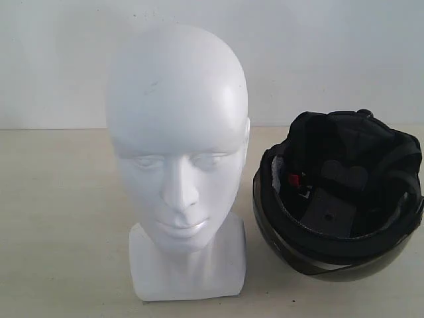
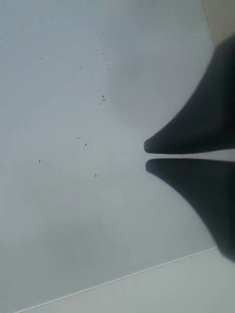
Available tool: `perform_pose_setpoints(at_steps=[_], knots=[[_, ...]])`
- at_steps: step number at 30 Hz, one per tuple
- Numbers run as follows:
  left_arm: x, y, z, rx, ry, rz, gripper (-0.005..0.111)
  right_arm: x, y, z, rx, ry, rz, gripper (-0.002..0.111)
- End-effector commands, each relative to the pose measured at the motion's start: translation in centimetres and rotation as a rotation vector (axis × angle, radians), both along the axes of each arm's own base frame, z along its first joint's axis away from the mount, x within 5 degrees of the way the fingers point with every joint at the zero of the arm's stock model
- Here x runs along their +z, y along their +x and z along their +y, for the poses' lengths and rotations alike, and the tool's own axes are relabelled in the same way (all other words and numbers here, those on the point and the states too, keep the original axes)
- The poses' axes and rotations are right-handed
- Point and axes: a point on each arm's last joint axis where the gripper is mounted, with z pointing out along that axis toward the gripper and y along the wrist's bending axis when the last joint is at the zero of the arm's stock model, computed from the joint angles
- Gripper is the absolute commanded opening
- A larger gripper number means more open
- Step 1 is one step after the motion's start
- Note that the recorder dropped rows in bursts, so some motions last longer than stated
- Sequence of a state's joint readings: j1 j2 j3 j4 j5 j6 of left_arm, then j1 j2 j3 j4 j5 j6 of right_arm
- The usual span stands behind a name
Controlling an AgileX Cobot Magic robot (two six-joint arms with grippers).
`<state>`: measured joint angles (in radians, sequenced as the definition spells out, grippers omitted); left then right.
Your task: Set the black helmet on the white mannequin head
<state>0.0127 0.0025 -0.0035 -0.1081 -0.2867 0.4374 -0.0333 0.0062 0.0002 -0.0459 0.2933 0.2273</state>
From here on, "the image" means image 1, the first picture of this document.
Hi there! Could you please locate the black helmet with tinted visor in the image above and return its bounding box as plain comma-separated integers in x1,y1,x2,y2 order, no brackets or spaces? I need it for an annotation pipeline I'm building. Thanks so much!
252,109,423,282

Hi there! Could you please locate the white mannequin head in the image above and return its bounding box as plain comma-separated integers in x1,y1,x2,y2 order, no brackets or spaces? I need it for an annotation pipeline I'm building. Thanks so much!
105,25,250,301

